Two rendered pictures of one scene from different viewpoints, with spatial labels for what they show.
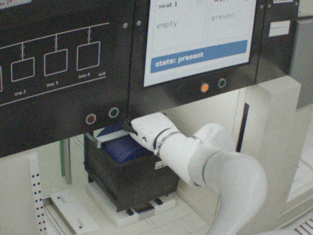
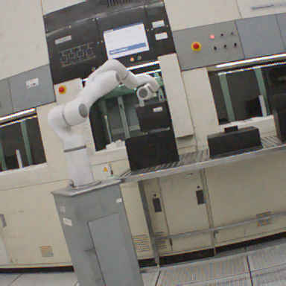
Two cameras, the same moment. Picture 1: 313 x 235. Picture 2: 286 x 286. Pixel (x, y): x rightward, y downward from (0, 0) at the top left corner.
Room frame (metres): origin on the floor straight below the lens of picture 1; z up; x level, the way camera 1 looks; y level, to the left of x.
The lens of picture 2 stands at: (-0.80, -1.93, 1.01)
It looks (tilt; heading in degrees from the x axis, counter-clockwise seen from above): 3 degrees down; 47
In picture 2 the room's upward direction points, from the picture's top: 12 degrees counter-clockwise
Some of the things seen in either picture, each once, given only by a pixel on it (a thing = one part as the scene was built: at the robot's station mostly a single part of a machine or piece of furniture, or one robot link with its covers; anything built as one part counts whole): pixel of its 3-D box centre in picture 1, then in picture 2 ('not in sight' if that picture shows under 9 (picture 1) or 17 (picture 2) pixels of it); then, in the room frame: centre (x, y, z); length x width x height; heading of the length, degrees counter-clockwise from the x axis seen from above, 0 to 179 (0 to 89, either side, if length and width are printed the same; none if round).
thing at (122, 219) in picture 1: (129, 194); not in sight; (1.22, 0.06, 0.89); 0.22 x 0.21 x 0.04; 36
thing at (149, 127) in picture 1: (156, 132); not in sight; (1.14, 0.00, 1.19); 0.11 x 0.10 x 0.07; 36
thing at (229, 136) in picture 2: not in sight; (232, 138); (0.97, -0.74, 0.83); 0.29 x 0.29 x 0.13; 37
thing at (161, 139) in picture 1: (169, 144); not in sight; (1.09, -0.04, 1.19); 0.09 x 0.03 x 0.08; 126
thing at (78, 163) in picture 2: not in sight; (79, 167); (0.26, -0.30, 0.85); 0.19 x 0.19 x 0.18
